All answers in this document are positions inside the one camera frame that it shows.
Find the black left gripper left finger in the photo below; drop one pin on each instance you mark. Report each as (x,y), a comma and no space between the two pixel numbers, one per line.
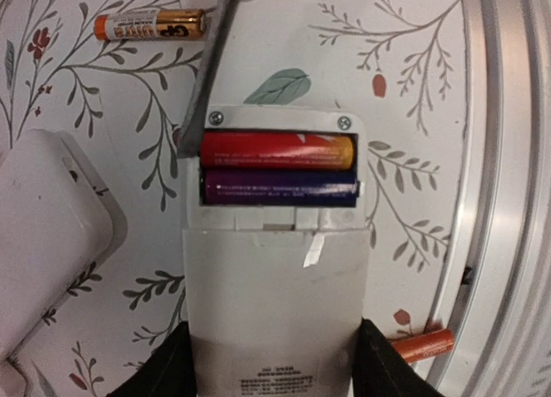
(169,372)

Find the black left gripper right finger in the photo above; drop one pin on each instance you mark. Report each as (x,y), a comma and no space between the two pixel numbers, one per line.
(379,370)

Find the orange AAA battery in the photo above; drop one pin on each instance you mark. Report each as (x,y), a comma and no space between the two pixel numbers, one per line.
(425,346)

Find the small white remote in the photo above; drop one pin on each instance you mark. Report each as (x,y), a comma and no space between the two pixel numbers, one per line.
(274,294)

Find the white remote control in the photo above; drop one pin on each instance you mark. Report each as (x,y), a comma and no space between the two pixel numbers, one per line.
(57,219)

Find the yellow handled screwdriver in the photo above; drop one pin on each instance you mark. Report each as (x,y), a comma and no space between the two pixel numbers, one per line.
(192,128)

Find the purple AAA battery in remote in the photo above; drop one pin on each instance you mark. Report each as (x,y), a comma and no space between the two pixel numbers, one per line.
(327,189)

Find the red purple batteries in remote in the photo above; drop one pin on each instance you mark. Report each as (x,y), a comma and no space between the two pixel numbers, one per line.
(264,150)

